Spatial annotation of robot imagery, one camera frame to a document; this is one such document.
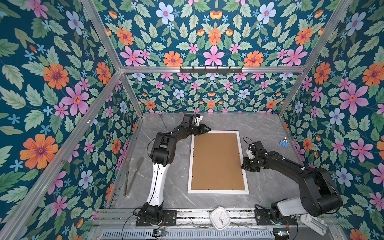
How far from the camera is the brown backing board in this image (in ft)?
2.75

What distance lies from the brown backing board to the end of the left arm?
2cm

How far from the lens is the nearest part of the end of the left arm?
0.90 m
